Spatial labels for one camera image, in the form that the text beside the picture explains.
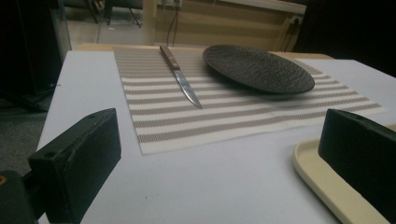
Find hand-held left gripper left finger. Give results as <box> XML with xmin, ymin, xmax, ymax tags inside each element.
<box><xmin>27</xmin><ymin>107</ymin><xmax>122</xmax><ymax>224</ymax></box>

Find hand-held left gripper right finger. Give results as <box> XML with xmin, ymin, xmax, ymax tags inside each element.
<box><xmin>318</xmin><ymin>108</ymin><xmax>396</xmax><ymax>224</ymax></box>

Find cream plastic tray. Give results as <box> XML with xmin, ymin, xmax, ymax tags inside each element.
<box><xmin>291</xmin><ymin>123</ymin><xmax>396</xmax><ymax>224</ymax></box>

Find black cabinet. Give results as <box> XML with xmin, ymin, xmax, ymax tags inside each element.
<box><xmin>0</xmin><ymin>0</ymin><xmax>64</xmax><ymax>97</ymax></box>

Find striped beige placemat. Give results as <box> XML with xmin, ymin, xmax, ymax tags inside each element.
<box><xmin>113</xmin><ymin>47</ymin><xmax>388</xmax><ymax>156</ymax></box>

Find dark textured plate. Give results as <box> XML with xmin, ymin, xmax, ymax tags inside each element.
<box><xmin>202</xmin><ymin>44</ymin><xmax>316</xmax><ymax>95</ymax></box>

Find wooden bench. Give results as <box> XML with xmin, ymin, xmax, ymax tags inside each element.
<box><xmin>142</xmin><ymin>0</ymin><xmax>307</xmax><ymax>52</ymax></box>

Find wooden-handled table knife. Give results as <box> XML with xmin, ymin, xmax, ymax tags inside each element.
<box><xmin>159</xmin><ymin>45</ymin><xmax>204</xmax><ymax>110</ymax></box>

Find black cable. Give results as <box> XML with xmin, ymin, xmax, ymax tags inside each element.
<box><xmin>165</xmin><ymin>0</ymin><xmax>181</xmax><ymax>47</ymax></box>

